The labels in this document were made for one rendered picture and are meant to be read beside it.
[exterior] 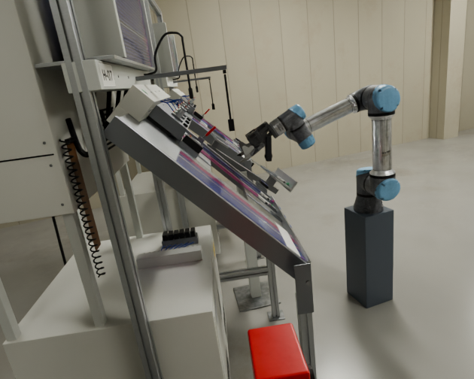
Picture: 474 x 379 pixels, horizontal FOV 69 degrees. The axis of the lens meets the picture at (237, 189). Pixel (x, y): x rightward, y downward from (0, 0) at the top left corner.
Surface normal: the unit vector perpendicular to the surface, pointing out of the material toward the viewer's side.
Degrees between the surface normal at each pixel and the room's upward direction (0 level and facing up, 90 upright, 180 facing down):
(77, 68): 90
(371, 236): 90
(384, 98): 83
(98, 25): 90
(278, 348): 0
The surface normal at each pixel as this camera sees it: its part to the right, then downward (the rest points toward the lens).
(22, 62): 0.08, 0.29
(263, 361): -0.12, -0.95
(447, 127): 0.32, 0.25
